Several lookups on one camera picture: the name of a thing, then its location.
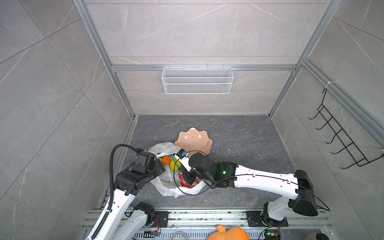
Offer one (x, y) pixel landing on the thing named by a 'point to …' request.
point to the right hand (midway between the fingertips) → (181, 169)
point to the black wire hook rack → (350, 148)
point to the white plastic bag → (168, 182)
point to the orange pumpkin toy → (232, 233)
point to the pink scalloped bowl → (194, 141)
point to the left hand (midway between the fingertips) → (161, 165)
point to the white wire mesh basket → (197, 80)
